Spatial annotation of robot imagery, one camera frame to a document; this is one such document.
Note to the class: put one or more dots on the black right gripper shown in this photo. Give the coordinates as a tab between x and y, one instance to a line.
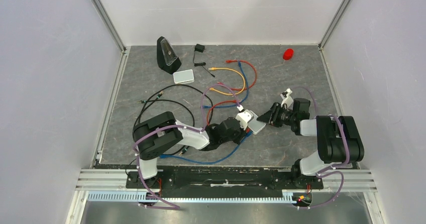
271	116

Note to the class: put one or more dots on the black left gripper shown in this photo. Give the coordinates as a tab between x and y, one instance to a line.
242	134

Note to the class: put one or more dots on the white network switch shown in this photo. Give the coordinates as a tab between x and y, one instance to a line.
254	125
183	77

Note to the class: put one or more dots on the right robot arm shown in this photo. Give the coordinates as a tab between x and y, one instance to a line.
337	138

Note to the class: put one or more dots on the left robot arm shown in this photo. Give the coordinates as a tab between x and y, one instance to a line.
158	134

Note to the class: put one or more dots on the red round cap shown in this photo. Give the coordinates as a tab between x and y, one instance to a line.
288	54

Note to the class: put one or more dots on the black metronome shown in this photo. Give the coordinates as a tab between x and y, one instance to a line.
167	59

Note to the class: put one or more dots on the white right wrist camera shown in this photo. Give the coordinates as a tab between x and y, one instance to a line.
287	99

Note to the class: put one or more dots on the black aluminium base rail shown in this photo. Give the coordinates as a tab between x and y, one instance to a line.
228	182

